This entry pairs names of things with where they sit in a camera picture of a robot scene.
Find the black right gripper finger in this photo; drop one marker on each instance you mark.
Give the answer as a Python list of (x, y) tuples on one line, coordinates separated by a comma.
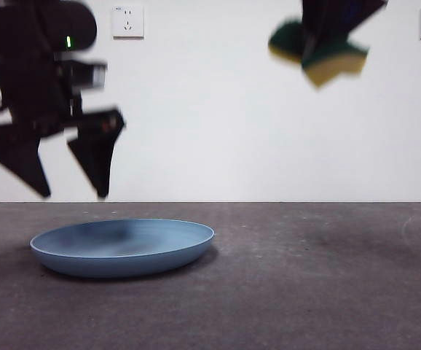
[(334, 16)]

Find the yellow sponge with green pad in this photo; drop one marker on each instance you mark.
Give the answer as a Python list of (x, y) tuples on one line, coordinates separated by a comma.
[(341, 62)]

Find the light blue round plate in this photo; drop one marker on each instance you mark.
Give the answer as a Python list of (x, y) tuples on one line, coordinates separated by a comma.
[(123, 255)]

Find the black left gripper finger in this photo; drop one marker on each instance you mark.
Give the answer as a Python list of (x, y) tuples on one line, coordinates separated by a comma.
[(97, 153), (17, 156)]

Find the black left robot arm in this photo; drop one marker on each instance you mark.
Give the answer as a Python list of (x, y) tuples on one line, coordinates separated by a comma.
[(24, 25)]

